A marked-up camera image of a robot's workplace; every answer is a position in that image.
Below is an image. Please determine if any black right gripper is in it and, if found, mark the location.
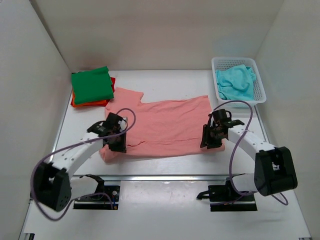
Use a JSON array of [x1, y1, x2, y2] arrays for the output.
[[200, 124, 225, 149]]

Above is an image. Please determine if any pink t shirt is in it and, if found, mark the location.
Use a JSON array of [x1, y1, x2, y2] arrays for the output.
[[105, 87, 225, 158]]

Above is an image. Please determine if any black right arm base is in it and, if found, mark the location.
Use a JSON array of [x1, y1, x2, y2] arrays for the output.
[[196, 180, 258, 212]]

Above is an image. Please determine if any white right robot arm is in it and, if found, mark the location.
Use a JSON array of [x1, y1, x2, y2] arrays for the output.
[[200, 109, 298, 200]]

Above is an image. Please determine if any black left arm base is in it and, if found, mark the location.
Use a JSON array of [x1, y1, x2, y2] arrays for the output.
[[71, 174, 121, 211]]

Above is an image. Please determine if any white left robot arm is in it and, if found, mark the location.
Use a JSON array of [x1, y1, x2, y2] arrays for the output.
[[30, 112, 131, 212]]

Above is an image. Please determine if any orange folded t shirt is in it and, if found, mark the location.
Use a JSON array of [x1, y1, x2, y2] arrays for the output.
[[70, 91, 110, 108]]

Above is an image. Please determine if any green folded t shirt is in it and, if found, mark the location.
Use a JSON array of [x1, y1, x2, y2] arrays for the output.
[[71, 66, 114, 105]]

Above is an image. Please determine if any red folded t shirt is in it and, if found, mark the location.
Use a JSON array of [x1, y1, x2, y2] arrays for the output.
[[70, 77, 116, 108]]

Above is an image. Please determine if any turquoise t shirt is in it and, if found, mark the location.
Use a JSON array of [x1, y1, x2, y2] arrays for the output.
[[215, 64, 257, 101]]

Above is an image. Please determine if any white plastic basket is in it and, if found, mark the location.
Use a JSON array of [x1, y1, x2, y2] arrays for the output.
[[211, 56, 267, 107]]

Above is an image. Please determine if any aluminium table edge rail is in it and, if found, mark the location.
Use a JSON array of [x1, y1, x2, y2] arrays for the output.
[[102, 174, 282, 182]]

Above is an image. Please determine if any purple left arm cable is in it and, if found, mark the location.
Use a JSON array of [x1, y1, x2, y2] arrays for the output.
[[29, 107, 137, 221]]

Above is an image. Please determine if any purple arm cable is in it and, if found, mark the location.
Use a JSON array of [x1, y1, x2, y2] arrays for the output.
[[29, 107, 137, 221], [210, 100, 289, 207]]

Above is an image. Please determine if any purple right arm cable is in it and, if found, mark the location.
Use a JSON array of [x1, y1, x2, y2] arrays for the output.
[[210, 100, 289, 207]]

